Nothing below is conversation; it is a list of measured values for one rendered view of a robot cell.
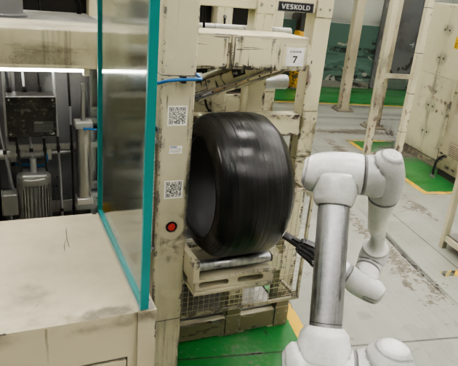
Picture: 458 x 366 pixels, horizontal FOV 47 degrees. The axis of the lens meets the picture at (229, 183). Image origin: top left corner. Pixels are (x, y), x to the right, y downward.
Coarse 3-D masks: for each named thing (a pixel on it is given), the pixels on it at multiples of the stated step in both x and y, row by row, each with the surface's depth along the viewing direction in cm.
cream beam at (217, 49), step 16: (208, 32) 213; (224, 32) 220; (240, 32) 227; (256, 32) 235; (272, 32) 243; (208, 48) 212; (224, 48) 215; (240, 48) 218; (256, 48) 221; (272, 48) 224; (208, 64) 215; (224, 64) 217; (240, 64) 220; (256, 64) 223; (272, 64) 226; (304, 64) 232
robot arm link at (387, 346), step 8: (368, 344) 155; (376, 344) 152; (384, 344) 152; (392, 344) 152; (400, 344) 153; (360, 352) 155; (368, 352) 152; (376, 352) 150; (384, 352) 149; (392, 352) 148; (400, 352) 149; (408, 352) 150; (360, 360) 152; (368, 360) 151; (376, 360) 149; (384, 360) 148; (392, 360) 147; (400, 360) 147; (408, 360) 148
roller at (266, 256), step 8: (232, 256) 216; (240, 256) 217; (248, 256) 218; (256, 256) 219; (264, 256) 220; (272, 256) 222; (200, 264) 209; (208, 264) 210; (216, 264) 211; (224, 264) 213; (232, 264) 215; (240, 264) 216
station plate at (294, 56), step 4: (288, 48) 226; (292, 48) 227; (296, 48) 228; (300, 48) 229; (304, 48) 229; (288, 52) 227; (292, 52) 228; (296, 52) 229; (300, 52) 230; (304, 52) 230; (288, 56) 228; (292, 56) 229; (296, 56) 229; (300, 56) 230; (288, 60) 229; (292, 60) 229; (296, 60) 230; (300, 60) 231; (288, 64) 229; (292, 64) 230; (296, 64) 231; (300, 64) 232
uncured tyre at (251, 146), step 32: (224, 128) 197; (256, 128) 201; (192, 160) 240; (224, 160) 191; (256, 160) 192; (288, 160) 198; (192, 192) 242; (224, 192) 190; (256, 192) 191; (288, 192) 197; (192, 224) 225; (224, 224) 194; (256, 224) 195; (288, 224) 208; (224, 256) 210
